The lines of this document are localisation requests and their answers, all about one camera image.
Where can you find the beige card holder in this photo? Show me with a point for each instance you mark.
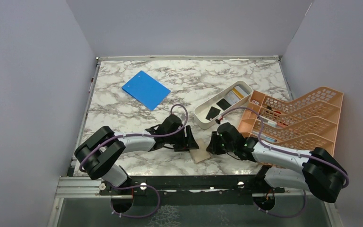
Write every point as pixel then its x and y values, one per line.
pixel 199 155

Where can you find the blue pen in rack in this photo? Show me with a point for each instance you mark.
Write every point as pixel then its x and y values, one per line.
pixel 264 137

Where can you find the orange plastic file rack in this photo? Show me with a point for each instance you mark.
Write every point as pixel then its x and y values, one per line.
pixel 305 123

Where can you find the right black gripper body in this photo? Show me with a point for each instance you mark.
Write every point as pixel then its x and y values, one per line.
pixel 230 147

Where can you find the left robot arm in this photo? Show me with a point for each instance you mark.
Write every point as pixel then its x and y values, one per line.
pixel 98 154

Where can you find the blue plastic board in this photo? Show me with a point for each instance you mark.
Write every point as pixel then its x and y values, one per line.
pixel 146 90

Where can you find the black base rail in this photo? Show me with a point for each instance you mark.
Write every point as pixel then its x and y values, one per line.
pixel 188 190

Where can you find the stack of cards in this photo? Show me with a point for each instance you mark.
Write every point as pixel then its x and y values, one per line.
pixel 236 94

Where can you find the white oblong tray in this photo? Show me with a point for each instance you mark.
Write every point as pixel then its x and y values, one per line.
pixel 202 109

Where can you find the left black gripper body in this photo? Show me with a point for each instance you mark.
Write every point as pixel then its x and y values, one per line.
pixel 175 139

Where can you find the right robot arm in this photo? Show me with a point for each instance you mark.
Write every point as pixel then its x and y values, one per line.
pixel 314 170

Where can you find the black card in tray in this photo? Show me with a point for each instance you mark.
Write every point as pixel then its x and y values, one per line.
pixel 212 113
pixel 223 104

